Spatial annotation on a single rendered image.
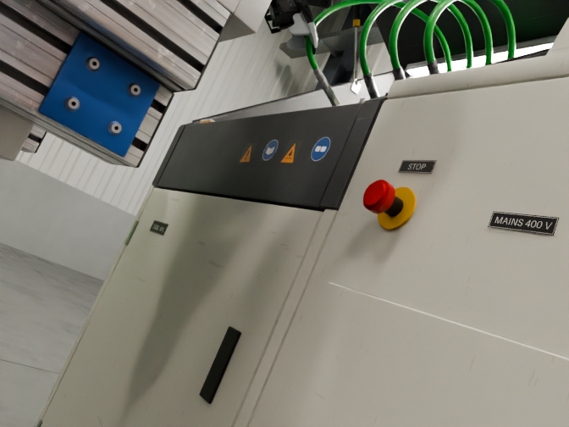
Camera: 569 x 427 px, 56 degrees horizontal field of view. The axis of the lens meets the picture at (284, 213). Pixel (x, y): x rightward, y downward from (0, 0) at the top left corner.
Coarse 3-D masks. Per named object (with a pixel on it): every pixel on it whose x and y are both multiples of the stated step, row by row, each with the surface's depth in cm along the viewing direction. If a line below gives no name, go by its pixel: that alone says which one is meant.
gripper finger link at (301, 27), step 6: (294, 18) 119; (300, 18) 120; (294, 24) 119; (300, 24) 119; (306, 24) 119; (312, 24) 118; (294, 30) 118; (300, 30) 118; (306, 30) 118; (312, 30) 118; (312, 36) 118; (312, 42) 119
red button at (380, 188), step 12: (384, 180) 56; (372, 192) 56; (384, 192) 55; (396, 192) 59; (408, 192) 58; (372, 204) 56; (384, 204) 55; (396, 204) 57; (408, 204) 57; (384, 216) 59; (396, 216) 58; (408, 216) 56; (384, 228) 58; (396, 228) 57
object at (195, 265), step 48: (144, 240) 113; (192, 240) 95; (240, 240) 82; (288, 240) 72; (144, 288) 102; (192, 288) 87; (240, 288) 76; (288, 288) 67; (96, 336) 110; (144, 336) 93; (192, 336) 80; (240, 336) 71; (96, 384) 100; (144, 384) 85; (192, 384) 75; (240, 384) 66
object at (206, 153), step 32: (192, 128) 119; (224, 128) 105; (256, 128) 94; (288, 128) 85; (320, 128) 78; (192, 160) 111; (224, 160) 99; (256, 160) 89; (192, 192) 107; (224, 192) 93; (256, 192) 84; (288, 192) 77; (320, 192) 71
